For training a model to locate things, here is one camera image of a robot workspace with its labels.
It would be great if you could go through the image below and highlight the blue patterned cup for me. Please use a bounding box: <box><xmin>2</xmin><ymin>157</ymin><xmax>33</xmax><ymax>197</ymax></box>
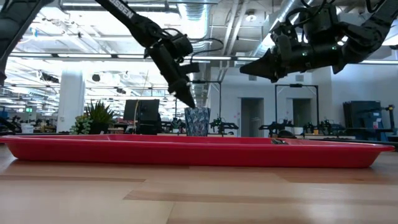
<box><xmin>184</xmin><ymin>106</ymin><xmax>211</xmax><ymax>137</ymax></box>

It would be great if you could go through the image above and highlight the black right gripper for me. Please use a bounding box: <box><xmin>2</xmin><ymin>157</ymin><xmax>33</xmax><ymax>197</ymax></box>
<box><xmin>239</xmin><ymin>22</ymin><xmax>346</xmax><ymax>83</ymax></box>

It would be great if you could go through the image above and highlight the overhead light bar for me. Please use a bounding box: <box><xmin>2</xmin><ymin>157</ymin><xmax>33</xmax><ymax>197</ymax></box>
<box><xmin>9</xmin><ymin>52</ymin><xmax>398</xmax><ymax>65</ymax></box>

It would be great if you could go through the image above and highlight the silver ceiling duct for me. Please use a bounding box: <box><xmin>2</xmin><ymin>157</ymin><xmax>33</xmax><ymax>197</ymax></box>
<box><xmin>248</xmin><ymin>0</ymin><xmax>313</xmax><ymax>58</ymax></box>
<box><xmin>178</xmin><ymin>2</ymin><xmax>215</xmax><ymax>103</ymax></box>

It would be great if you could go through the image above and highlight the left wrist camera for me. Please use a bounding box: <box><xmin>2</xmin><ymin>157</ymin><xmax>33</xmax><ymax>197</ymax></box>
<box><xmin>167</xmin><ymin>32</ymin><xmax>194</xmax><ymax>60</ymax></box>

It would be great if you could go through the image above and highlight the black computer monitor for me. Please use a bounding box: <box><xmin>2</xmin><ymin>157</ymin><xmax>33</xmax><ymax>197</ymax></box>
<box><xmin>123</xmin><ymin>98</ymin><xmax>161</xmax><ymax>135</ymax></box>

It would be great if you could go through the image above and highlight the white building column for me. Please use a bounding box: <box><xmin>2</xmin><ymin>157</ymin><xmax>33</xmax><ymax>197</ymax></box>
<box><xmin>56</xmin><ymin>68</ymin><xmax>86</xmax><ymax>134</ymax></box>

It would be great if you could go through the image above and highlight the pale green succulent plant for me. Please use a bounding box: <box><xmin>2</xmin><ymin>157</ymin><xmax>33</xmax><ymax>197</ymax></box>
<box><xmin>68</xmin><ymin>114</ymin><xmax>93</xmax><ymax>136</ymax></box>

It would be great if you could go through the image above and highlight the blue equipment cabinet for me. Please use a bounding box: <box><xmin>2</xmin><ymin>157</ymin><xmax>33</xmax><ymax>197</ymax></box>
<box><xmin>343</xmin><ymin>100</ymin><xmax>384</xmax><ymax>141</ymax></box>

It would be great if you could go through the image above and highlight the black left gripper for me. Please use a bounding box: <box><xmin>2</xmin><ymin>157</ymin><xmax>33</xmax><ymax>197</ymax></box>
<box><xmin>146</xmin><ymin>39</ymin><xmax>200</xmax><ymax>109</ymax></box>

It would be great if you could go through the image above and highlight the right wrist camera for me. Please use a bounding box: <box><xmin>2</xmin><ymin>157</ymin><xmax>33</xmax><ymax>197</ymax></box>
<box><xmin>302</xmin><ymin>3</ymin><xmax>341</xmax><ymax>43</ymax></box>

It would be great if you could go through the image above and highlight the black frame stand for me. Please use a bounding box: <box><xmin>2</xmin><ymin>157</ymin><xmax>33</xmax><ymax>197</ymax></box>
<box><xmin>274</xmin><ymin>83</ymin><xmax>320</xmax><ymax>125</ymax></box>
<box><xmin>190</xmin><ymin>80</ymin><xmax>223</xmax><ymax>121</ymax></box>

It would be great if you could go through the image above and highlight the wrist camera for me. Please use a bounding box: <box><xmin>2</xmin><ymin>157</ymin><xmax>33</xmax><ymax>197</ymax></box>
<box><xmin>302</xmin><ymin>3</ymin><xmax>341</xmax><ymax>43</ymax></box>
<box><xmin>167</xmin><ymin>32</ymin><xmax>194</xmax><ymax>60</ymax></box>

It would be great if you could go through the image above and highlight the red plastic tray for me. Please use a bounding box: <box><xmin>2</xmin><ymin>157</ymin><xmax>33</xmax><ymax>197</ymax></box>
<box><xmin>0</xmin><ymin>133</ymin><xmax>396</xmax><ymax>169</ymax></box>

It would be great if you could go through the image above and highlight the grey door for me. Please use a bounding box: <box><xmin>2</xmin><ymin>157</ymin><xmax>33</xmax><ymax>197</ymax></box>
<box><xmin>292</xmin><ymin>98</ymin><xmax>312</xmax><ymax>128</ymax></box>
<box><xmin>241</xmin><ymin>97</ymin><xmax>264</xmax><ymax>138</ymax></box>

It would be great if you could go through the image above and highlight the silver ceiling pipe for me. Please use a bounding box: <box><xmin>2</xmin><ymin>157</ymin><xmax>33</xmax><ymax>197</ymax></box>
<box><xmin>58</xmin><ymin>0</ymin><xmax>180</xmax><ymax>13</ymax></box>

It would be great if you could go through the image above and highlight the spiky green potted plant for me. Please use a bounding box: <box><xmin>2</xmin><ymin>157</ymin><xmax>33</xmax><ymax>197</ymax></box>
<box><xmin>84</xmin><ymin>100</ymin><xmax>116</xmax><ymax>135</ymax></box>

